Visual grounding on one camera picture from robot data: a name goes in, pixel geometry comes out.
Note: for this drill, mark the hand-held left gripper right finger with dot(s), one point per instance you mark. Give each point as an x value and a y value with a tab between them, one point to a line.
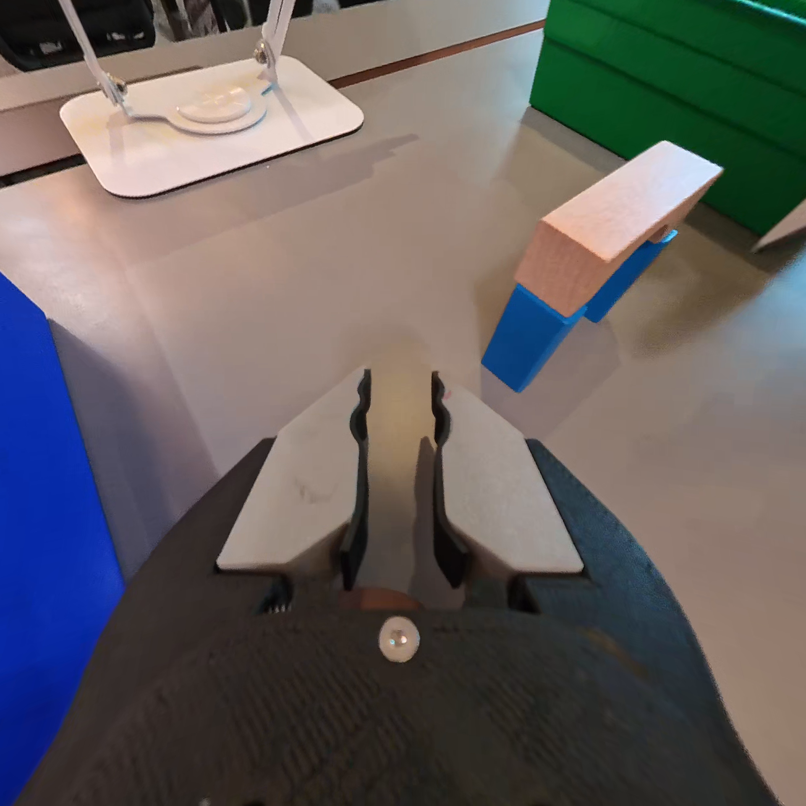
504	504

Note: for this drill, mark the white document stand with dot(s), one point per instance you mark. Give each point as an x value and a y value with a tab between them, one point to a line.
189	157

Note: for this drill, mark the blue rectangular wooden block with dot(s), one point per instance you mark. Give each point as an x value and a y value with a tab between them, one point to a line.
529	340
623	283

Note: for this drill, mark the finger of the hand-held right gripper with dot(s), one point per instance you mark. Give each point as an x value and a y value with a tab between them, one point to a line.
787	230

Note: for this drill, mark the green plastic bin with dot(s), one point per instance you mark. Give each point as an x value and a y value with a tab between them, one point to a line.
661	75

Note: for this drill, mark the black office chair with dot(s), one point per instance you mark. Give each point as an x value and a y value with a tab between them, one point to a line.
63	31

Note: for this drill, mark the blue plastic bin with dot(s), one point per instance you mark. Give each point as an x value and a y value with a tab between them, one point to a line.
44	535

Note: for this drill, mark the natural wooden arch block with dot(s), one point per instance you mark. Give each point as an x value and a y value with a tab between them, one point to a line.
623	201

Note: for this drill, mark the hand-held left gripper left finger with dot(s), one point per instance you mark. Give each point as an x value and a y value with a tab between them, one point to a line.
296	491

